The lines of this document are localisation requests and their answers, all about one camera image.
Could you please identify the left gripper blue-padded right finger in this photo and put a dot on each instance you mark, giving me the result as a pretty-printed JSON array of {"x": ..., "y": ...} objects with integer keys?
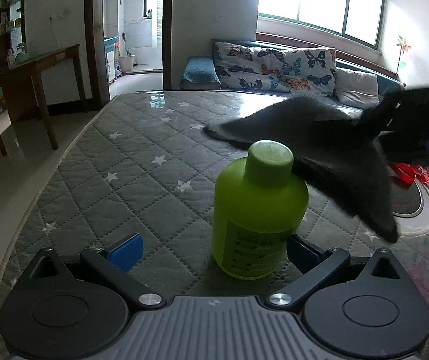
[{"x": 318, "y": 267}]

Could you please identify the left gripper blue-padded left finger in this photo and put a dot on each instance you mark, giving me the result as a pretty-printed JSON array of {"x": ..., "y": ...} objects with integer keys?
[{"x": 110, "y": 265}]

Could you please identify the dark grey cleaning cloth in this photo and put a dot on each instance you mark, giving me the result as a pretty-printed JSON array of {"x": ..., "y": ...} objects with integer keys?
[{"x": 334, "y": 152}]

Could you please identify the green plastic bottle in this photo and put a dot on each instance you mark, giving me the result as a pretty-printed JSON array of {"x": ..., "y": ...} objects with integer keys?
[{"x": 258, "y": 205}]

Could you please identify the red packet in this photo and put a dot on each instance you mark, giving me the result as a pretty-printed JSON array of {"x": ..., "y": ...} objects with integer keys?
[{"x": 409, "y": 173}]

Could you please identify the white cushion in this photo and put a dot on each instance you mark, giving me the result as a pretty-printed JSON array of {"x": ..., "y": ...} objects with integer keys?
[{"x": 356, "y": 89}]

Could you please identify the colourful pinwheel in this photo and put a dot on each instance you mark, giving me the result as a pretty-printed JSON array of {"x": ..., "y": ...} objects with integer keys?
[{"x": 403, "y": 46}]

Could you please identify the grey quilted star table cover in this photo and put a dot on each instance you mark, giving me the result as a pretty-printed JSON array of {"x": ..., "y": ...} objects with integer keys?
[{"x": 144, "y": 166}]

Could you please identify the butterfly print cushion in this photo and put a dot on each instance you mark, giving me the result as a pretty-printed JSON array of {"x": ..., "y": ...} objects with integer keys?
[{"x": 265, "y": 68}]

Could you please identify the white bucket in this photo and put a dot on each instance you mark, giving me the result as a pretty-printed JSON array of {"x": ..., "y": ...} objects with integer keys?
[{"x": 127, "y": 63}]

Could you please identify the blue sofa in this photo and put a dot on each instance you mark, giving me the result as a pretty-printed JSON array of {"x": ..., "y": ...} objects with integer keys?
[{"x": 200, "y": 73}]

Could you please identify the dark wooden table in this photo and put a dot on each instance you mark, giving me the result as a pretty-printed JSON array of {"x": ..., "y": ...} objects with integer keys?
[{"x": 32, "y": 69}]

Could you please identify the blue cabinet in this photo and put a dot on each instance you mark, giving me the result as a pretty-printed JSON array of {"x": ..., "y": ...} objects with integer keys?
[{"x": 111, "y": 47}]

